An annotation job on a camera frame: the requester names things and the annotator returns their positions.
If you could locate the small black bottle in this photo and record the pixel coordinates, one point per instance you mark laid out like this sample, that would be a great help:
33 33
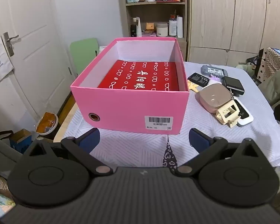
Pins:
133 30

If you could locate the wooden shelf unit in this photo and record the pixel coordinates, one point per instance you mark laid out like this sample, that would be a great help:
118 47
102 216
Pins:
154 12

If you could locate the tall labelled bottle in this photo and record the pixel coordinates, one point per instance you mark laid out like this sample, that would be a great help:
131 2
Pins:
172 26

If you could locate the dark leopard-patterned cloth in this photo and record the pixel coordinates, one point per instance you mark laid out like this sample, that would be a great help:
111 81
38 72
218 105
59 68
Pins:
169 156

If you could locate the yellow star hair clip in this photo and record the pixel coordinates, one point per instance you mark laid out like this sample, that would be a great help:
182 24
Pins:
192 86

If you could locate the white printed tote bag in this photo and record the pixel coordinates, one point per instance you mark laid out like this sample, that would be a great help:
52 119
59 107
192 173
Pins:
0 63

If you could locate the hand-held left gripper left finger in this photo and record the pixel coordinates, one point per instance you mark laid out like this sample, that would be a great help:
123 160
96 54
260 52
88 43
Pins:
91 138

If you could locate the patterned shopping bag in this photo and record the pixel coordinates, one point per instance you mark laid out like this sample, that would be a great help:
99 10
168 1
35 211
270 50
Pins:
270 60

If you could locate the small wooden box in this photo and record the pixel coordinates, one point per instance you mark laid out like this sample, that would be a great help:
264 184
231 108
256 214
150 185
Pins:
149 26

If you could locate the white patterned table cloth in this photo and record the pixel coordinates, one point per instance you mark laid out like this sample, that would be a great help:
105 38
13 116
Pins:
135 149

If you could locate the white squeeze tube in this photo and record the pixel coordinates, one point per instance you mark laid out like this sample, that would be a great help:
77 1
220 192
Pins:
138 28

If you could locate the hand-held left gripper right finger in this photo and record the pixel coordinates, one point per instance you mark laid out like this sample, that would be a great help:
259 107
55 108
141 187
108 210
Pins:
197 138

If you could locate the white pocket router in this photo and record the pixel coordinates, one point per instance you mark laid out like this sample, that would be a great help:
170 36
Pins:
246 119

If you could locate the green garment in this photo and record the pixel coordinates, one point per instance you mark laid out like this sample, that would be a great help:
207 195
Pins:
277 86

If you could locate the purple star hair clip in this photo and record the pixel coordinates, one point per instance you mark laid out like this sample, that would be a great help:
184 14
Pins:
215 78

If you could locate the pink-gold compact case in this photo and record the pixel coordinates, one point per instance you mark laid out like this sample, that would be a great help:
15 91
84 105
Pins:
214 98

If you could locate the black battery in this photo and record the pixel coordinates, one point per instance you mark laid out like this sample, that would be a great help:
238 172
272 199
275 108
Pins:
198 78

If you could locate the tall white cylinder bottle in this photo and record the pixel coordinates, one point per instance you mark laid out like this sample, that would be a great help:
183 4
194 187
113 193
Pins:
180 26

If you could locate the blue cardboard box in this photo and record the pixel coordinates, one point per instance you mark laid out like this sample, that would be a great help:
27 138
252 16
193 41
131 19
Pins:
19 142

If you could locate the grey labelled router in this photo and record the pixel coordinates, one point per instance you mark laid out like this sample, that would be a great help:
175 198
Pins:
214 71

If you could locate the light wood wardrobe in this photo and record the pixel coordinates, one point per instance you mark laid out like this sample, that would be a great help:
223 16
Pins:
224 23

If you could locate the pink cardboard box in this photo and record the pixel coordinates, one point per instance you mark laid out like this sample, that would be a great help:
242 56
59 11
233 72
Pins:
130 106

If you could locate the white plastic bag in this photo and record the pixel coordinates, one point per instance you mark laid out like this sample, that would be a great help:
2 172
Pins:
102 49

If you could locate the green chair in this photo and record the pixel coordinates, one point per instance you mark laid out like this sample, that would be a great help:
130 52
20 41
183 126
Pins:
82 53

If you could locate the white round jar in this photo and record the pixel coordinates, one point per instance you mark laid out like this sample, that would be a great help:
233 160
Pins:
162 29

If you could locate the black charger block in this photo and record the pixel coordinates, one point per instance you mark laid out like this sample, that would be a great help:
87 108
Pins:
233 85

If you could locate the white door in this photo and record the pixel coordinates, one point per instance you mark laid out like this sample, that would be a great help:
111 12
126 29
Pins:
37 23

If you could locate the orange round tub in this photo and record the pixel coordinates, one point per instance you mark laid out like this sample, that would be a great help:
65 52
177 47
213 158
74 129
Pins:
47 122

